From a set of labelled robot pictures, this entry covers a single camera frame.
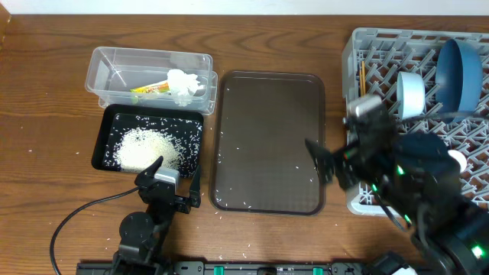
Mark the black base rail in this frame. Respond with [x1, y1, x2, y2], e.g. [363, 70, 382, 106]
[75, 251, 417, 275]

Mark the right black cable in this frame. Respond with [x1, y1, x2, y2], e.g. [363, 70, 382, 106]
[372, 186, 410, 233]

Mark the grey dishwasher rack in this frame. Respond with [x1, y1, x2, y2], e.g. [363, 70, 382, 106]
[342, 27, 488, 209]

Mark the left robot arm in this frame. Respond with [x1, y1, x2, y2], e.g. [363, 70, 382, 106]
[109, 157, 201, 275]

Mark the black plastic tray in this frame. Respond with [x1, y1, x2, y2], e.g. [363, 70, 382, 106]
[92, 105, 203, 178]

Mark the left black cable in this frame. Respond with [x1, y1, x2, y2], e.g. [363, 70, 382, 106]
[49, 186, 141, 275]

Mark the white cup pink inside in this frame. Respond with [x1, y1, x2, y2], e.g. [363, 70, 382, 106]
[448, 150, 468, 173]

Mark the pile of rice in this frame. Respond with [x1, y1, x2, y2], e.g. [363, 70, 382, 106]
[113, 128, 183, 173]

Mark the yellow green snack wrapper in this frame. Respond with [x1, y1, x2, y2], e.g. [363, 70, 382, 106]
[130, 80, 170, 94]

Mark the dark blue plate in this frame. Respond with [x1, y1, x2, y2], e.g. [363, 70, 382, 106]
[436, 39, 483, 114]

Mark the light blue white bowl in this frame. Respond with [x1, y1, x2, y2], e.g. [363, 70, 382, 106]
[397, 72, 425, 120]

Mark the clear plastic bin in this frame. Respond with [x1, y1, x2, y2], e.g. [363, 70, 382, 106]
[85, 47, 218, 115]

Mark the white tissue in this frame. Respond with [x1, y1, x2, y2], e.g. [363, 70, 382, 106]
[167, 69, 204, 107]

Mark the wooden chopstick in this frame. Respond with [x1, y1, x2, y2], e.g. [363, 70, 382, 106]
[359, 61, 364, 97]
[360, 61, 366, 97]

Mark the black cable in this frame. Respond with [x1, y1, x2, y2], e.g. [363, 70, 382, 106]
[372, 186, 410, 233]
[49, 186, 141, 275]

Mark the brown serving tray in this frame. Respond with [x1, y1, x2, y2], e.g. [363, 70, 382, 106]
[209, 71, 325, 216]

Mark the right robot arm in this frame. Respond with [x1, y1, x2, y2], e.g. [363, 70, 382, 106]
[305, 105, 488, 274]

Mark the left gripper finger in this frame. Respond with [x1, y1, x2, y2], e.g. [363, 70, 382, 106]
[135, 156, 164, 183]
[189, 166, 201, 208]

